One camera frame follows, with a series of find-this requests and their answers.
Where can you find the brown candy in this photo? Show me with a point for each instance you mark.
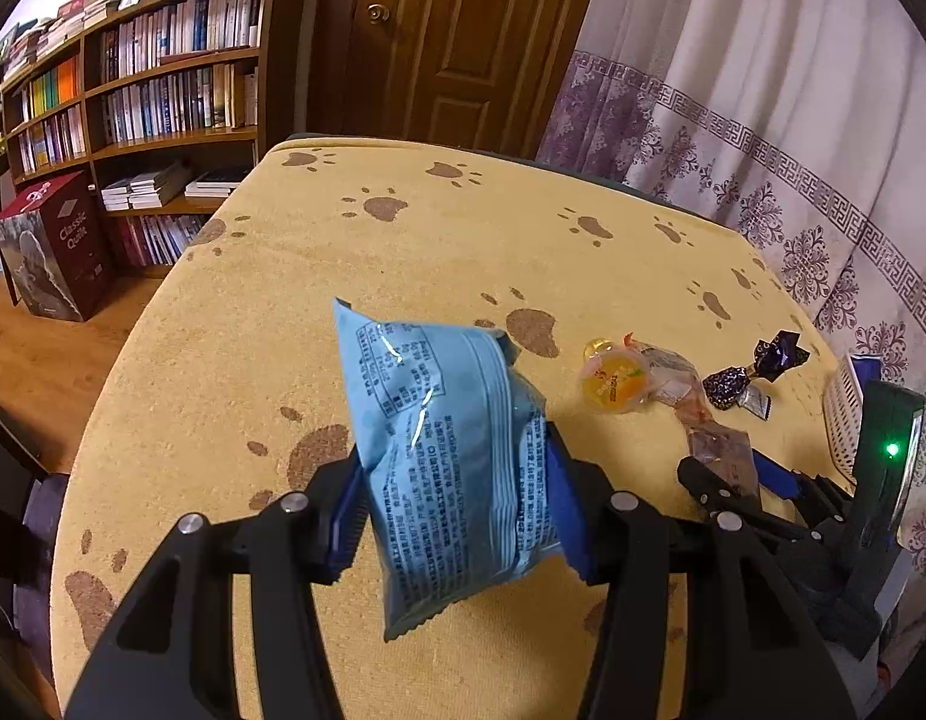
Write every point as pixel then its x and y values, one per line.
pixel 721 454

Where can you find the brown wooden door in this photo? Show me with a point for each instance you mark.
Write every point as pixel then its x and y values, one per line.
pixel 448 52

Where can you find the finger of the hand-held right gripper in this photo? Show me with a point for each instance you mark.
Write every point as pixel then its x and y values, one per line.
pixel 703 484
pixel 774 476

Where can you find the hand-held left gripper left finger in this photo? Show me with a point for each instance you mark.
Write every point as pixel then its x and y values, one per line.
pixel 343 517

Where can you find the orange jelly cup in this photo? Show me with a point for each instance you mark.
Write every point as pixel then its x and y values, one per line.
pixel 613 382

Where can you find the silver foil candy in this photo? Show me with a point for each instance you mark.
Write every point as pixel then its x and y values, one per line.
pixel 755 401

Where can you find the clear candy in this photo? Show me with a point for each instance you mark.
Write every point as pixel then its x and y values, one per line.
pixel 673 382

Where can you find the wooden bookshelf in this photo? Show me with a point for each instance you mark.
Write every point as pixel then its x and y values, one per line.
pixel 279 52

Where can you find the white plastic basket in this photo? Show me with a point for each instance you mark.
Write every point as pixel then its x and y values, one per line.
pixel 841 420

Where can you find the dark red cardboard box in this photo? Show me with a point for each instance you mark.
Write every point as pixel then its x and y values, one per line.
pixel 65 240

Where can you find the white purple patterned curtain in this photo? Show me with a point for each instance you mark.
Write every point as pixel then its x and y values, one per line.
pixel 733 52

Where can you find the light blue snack packet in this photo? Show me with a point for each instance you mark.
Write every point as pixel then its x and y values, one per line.
pixel 448 450

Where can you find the dark purple candy wrapper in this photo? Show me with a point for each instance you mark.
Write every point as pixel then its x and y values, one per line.
pixel 778 352
pixel 725 386

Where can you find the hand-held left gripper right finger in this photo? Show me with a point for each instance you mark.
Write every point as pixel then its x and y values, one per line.
pixel 575 532

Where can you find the dark furniture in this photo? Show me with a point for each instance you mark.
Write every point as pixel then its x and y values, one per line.
pixel 12 502

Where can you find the rows of shelved books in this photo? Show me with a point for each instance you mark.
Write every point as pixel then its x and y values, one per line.
pixel 170 105

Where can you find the yellow paw print mat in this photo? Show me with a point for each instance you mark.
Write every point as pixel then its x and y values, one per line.
pixel 433 240

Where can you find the brass door knob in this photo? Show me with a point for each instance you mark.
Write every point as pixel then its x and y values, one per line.
pixel 378 13

